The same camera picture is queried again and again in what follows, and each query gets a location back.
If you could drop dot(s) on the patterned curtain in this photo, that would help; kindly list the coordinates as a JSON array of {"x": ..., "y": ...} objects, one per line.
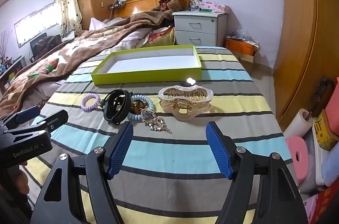
[{"x": 67, "y": 4}]

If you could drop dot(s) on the shelf with bottles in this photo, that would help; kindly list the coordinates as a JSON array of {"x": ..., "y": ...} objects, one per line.
[{"x": 10, "y": 72}]

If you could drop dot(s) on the yellow tin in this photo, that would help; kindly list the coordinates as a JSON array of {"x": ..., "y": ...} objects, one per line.
[{"x": 327, "y": 133}]

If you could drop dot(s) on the brown blanket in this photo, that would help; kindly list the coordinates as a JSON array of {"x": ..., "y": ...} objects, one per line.
[{"x": 87, "y": 43}]

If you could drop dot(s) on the striped bedsheet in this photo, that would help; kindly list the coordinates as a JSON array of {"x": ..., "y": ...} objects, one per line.
[{"x": 164, "y": 152}]

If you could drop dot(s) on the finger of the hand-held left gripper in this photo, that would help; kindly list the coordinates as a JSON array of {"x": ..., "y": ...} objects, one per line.
[
  {"x": 27, "y": 112},
  {"x": 54, "y": 120}
]

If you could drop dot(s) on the wooden headboard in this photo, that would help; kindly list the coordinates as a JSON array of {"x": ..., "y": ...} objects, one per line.
[{"x": 137, "y": 5}]

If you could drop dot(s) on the large wooden wardrobe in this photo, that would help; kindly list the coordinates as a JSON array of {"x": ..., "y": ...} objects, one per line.
[{"x": 299, "y": 41}]

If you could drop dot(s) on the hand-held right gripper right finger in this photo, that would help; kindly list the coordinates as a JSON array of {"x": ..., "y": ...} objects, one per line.
[{"x": 218, "y": 152}]

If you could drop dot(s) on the red green plaid cushion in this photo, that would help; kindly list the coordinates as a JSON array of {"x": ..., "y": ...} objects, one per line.
[{"x": 42, "y": 69}]

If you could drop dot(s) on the orange box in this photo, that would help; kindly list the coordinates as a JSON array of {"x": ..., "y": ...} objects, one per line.
[{"x": 239, "y": 47}]

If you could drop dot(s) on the person's left hand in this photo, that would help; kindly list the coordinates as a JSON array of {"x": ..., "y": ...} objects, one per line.
[{"x": 23, "y": 183}]

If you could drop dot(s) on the black wristband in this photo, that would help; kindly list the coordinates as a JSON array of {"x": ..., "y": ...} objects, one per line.
[{"x": 111, "y": 115}]

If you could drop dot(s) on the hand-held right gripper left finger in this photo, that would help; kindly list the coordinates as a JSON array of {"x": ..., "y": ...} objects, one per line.
[{"x": 120, "y": 151}]

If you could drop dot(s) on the pink storage box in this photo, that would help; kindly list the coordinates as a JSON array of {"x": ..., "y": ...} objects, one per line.
[{"x": 333, "y": 107}]

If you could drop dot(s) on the yellow pillow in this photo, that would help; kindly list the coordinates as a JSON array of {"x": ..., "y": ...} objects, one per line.
[{"x": 161, "y": 39}]

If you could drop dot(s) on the green shallow cardboard box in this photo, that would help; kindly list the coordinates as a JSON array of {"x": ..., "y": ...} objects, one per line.
[{"x": 148, "y": 62}]

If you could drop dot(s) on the dark chair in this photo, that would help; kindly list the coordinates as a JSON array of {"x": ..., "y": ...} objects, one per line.
[{"x": 43, "y": 45}]

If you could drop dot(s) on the pink tissue box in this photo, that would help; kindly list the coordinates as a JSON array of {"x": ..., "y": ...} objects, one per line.
[{"x": 215, "y": 8}]

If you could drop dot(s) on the window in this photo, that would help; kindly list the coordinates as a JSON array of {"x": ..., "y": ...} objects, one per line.
[{"x": 34, "y": 25}]

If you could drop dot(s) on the clear glass container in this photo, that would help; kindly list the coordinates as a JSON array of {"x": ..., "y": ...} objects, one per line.
[{"x": 195, "y": 4}]

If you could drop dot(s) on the grey nightstand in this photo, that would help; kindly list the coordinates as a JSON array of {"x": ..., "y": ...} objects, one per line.
[{"x": 196, "y": 27}]

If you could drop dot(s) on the white paper roll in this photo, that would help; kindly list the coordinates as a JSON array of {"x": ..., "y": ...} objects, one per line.
[{"x": 298, "y": 124}]

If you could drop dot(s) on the large clear hair claw clip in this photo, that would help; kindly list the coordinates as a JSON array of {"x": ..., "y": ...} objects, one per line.
[{"x": 185, "y": 104}]

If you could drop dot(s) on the decorative branches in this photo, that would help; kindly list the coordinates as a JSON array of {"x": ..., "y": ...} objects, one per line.
[{"x": 4, "y": 43}]

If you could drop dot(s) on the small black hair clip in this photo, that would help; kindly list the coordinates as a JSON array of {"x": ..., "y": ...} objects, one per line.
[{"x": 188, "y": 82}]

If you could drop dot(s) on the power strip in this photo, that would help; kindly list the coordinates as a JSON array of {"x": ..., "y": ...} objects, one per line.
[{"x": 117, "y": 4}]

